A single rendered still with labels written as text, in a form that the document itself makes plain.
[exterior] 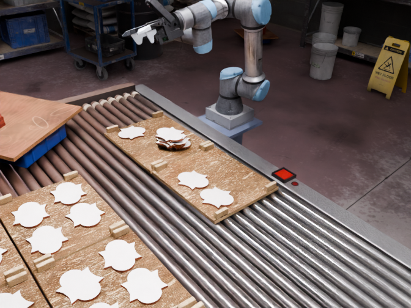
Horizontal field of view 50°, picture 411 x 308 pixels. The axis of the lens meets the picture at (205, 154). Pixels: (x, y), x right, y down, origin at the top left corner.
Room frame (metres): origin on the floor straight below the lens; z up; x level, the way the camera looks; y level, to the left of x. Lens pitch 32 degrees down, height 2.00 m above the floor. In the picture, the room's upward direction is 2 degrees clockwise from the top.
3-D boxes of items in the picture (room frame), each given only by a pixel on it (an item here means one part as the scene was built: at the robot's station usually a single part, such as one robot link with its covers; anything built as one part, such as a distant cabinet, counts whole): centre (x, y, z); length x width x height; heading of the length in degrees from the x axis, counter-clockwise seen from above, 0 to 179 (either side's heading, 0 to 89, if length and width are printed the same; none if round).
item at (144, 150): (1.82, 0.23, 0.93); 0.41 x 0.35 x 0.02; 40
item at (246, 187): (1.51, -0.04, 0.93); 0.41 x 0.35 x 0.02; 41
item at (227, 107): (2.17, -0.12, 0.99); 0.15 x 0.15 x 0.10
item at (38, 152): (1.74, 0.86, 0.97); 0.31 x 0.31 x 0.10; 72
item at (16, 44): (5.57, 2.37, 0.32); 0.50 x 0.41 x 0.37; 130
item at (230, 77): (2.16, -0.13, 1.10); 0.13 x 0.12 x 0.14; 57
